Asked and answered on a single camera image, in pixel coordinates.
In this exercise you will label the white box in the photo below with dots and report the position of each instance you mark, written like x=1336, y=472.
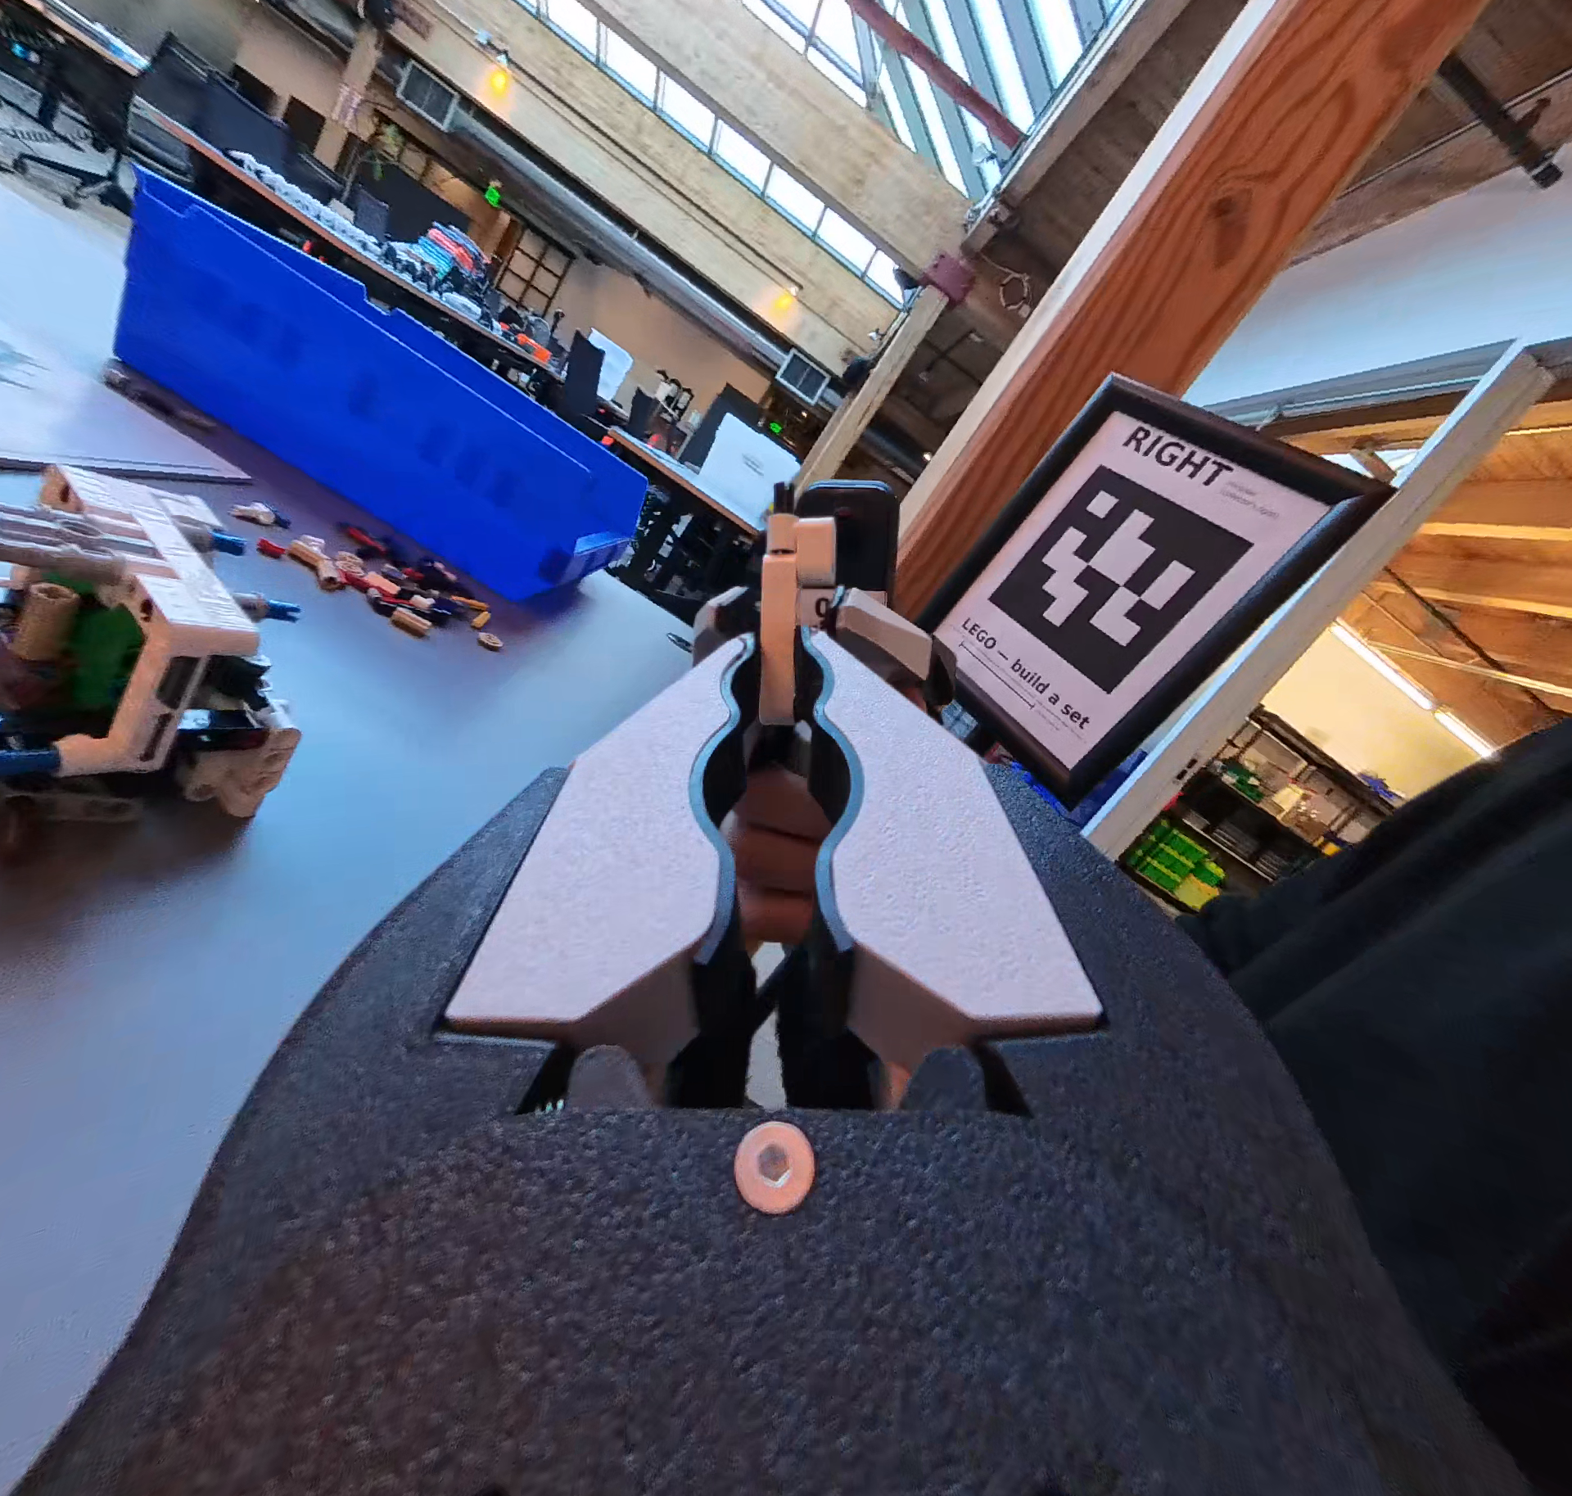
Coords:
x=748, y=466

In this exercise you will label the wooden column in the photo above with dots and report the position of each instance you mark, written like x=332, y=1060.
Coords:
x=1228, y=207

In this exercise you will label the lego truck model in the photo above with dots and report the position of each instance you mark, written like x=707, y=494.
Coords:
x=159, y=662

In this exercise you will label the person's right hand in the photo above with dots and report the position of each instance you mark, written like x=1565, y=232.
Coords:
x=773, y=846

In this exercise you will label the person's black clothing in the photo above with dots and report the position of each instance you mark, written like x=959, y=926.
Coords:
x=1411, y=1030

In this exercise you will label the cluttered workbench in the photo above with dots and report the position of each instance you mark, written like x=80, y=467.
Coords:
x=424, y=256

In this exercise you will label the black office chair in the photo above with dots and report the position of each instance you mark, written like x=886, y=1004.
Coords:
x=172, y=96

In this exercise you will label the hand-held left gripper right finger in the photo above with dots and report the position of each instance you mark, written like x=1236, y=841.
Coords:
x=958, y=908

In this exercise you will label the white angled lego beam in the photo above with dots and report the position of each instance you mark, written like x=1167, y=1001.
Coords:
x=779, y=625

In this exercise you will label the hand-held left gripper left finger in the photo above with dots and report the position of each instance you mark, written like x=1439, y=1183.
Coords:
x=601, y=895

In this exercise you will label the shelf with green bins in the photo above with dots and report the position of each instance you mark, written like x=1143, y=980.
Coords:
x=1179, y=859

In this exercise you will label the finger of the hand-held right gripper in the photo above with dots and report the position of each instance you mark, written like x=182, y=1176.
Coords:
x=884, y=643
x=724, y=623

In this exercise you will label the yellow wall lamp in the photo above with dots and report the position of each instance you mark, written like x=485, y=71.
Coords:
x=498, y=78

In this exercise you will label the pile of small lego pieces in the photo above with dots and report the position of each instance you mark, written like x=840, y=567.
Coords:
x=380, y=593

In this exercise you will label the blue plastic bin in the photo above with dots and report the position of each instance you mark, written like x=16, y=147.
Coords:
x=368, y=404

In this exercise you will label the white metal frame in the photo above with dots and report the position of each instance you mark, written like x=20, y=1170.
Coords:
x=1326, y=589

